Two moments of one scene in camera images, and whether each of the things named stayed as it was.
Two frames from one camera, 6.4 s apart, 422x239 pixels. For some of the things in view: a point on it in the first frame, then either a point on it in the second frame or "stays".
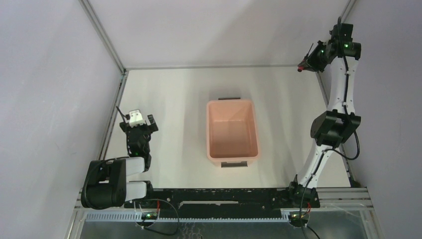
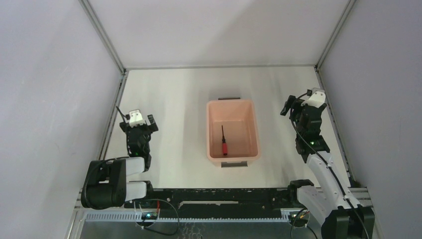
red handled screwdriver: [300, 68] → [224, 145]
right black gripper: [311, 63] → [296, 105]
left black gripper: [138, 128] stays
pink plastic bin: [232, 132] stays
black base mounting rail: [221, 200] stays
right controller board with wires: [300, 218] stays
